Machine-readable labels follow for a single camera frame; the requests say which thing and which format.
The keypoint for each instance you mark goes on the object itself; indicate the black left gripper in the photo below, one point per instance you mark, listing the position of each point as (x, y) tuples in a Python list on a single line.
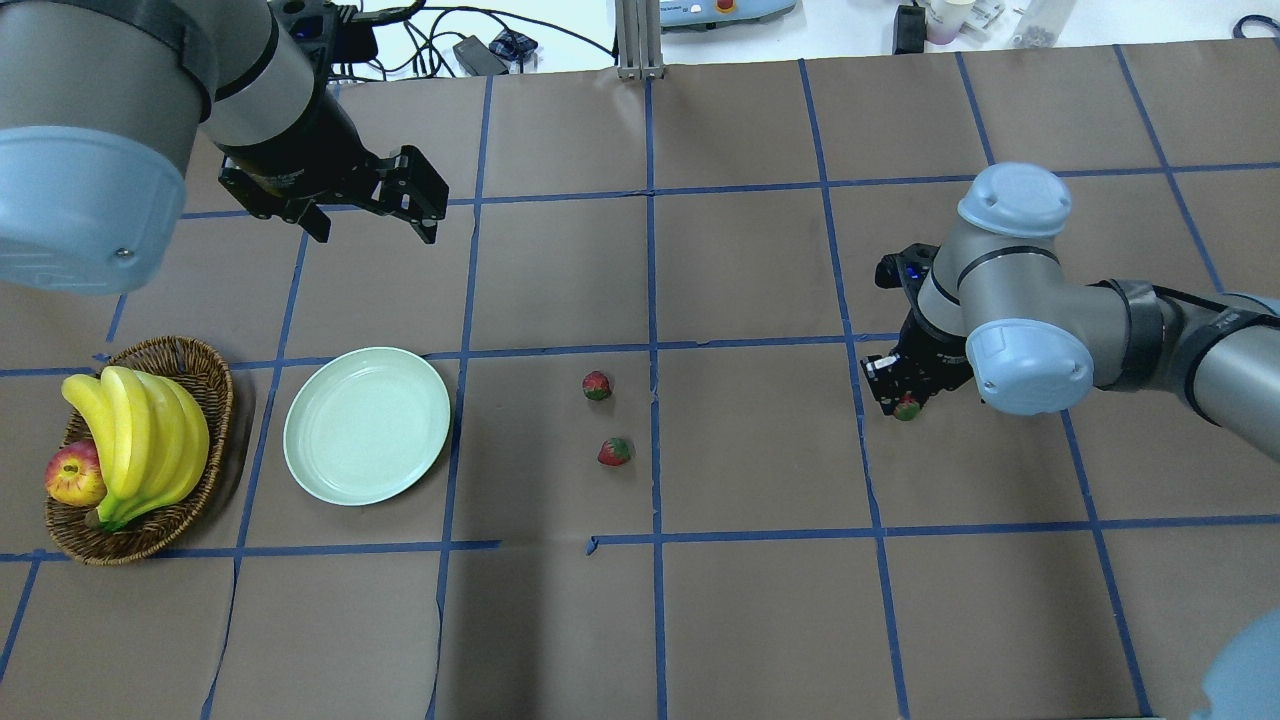
[(300, 150)]

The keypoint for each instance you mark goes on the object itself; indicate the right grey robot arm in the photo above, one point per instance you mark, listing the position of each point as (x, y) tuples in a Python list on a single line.
[(1074, 449)]

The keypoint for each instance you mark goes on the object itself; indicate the black power adapter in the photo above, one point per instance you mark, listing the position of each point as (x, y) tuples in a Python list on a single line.
[(477, 60)]

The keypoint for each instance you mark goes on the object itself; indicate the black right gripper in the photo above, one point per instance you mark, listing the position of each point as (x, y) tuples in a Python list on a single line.
[(935, 356)]

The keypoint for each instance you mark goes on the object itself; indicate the yellow banana bunch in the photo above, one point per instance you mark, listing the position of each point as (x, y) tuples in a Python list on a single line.
[(152, 437)]

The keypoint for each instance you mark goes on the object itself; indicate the aluminium frame post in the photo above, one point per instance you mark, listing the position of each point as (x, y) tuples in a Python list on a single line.
[(637, 39)]

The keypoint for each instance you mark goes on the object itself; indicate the red yellow apple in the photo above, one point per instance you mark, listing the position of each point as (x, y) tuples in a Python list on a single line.
[(73, 475)]

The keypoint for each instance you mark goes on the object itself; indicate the brown wicker basket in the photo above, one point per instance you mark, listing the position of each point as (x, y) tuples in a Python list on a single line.
[(198, 367)]

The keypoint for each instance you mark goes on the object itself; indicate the red strawberry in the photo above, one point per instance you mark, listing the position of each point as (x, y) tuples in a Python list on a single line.
[(907, 407), (596, 386), (615, 452)]

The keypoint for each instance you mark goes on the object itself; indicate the pale green plate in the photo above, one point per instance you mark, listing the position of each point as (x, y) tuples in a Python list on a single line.
[(367, 426)]

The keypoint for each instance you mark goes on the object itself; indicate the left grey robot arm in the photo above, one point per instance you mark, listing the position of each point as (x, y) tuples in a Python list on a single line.
[(102, 101)]

